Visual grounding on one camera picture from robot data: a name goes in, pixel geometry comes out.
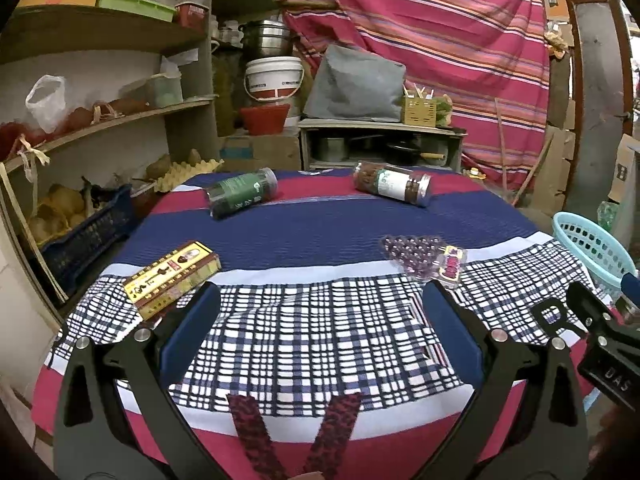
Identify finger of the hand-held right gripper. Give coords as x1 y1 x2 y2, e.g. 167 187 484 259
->
620 272 640 306
532 282 608 346

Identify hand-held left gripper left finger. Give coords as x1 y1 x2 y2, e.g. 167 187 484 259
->
52 282 236 480

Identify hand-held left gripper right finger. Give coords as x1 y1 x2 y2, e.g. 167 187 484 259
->
410 280 588 480

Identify light blue plastic basket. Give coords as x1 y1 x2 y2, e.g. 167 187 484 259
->
552 211 638 301

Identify yellow printed box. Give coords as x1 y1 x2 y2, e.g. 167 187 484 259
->
122 241 222 320

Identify green plastic bottle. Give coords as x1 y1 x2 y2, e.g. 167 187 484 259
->
597 200 623 233

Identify purple bead packet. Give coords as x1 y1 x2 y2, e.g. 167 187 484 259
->
380 234 468 288

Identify cardboard box black print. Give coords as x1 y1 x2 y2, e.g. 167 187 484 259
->
607 132 640 203

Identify dark blue plastic crate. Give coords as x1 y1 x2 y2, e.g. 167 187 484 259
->
37 184 136 286

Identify cardboard sheets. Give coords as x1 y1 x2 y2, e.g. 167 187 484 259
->
537 0 576 216

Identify green label clear jar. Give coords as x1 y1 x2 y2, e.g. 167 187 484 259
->
204 167 278 221

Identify cardboard egg carton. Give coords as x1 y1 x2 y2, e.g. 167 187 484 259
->
152 149 225 193

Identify white label clear jar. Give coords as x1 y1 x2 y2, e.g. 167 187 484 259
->
351 161 432 207

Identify wooden stick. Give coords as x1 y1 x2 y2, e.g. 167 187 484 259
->
494 97 511 191

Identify pile of potatoes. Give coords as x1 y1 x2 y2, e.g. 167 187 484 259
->
27 184 88 241

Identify wooden framed door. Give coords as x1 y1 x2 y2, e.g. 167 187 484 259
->
562 0 636 221

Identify black wok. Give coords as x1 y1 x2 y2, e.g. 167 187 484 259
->
385 140 448 166

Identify brown cardboard box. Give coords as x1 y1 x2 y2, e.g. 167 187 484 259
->
217 132 302 173

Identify low wooden cabinet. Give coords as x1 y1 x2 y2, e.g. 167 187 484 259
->
298 117 468 171

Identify small steel pot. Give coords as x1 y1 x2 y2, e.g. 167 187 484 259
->
314 136 348 162

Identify bamboo utensil holder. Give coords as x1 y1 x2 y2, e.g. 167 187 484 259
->
402 87 438 128

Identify red plastic basin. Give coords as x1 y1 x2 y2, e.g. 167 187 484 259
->
239 105 292 136

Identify translucent plastic container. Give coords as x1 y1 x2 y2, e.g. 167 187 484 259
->
147 72 183 108

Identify red mesh bag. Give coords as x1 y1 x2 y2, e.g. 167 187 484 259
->
0 122 48 161

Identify grey cushion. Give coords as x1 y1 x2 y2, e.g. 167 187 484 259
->
303 44 407 123

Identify white plastic bucket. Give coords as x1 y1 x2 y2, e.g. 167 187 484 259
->
244 56 305 107

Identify white plastic bag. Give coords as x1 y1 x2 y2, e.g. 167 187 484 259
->
25 75 68 133

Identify large steel pot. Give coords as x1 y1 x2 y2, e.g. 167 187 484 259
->
240 20 293 58

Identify pink striped hanging cloth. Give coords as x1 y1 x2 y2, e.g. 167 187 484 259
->
275 0 551 188

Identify wooden shelf unit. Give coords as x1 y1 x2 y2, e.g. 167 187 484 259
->
0 0 221 306

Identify green plastic tray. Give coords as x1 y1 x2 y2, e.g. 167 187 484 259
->
96 0 178 23

